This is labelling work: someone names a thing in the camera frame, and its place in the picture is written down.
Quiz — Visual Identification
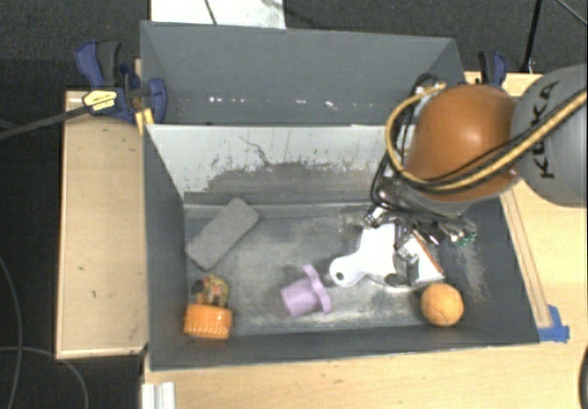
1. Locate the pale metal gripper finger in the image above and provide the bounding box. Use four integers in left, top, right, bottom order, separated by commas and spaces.
414, 237, 446, 285
396, 249, 420, 287

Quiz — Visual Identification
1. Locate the orange ball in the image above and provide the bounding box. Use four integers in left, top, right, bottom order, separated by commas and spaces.
419, 282, 466, 328

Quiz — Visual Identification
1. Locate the white flat plastic piece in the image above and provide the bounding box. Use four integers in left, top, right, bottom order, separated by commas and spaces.
328, 222, 401, 290

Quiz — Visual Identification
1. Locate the purple flanged cylinder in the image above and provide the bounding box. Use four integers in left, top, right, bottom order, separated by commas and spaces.
279, 263, 334, 320

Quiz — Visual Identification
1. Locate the grey sponge block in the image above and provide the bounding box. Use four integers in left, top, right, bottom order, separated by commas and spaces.
184, 196, 260, 272

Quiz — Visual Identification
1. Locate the multicoloured toy figure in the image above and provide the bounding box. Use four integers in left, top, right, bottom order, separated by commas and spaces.
189, 273, 231, 309

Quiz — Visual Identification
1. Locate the grey metal bin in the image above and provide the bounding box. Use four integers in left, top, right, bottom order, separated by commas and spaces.
138, 19, 541, 371

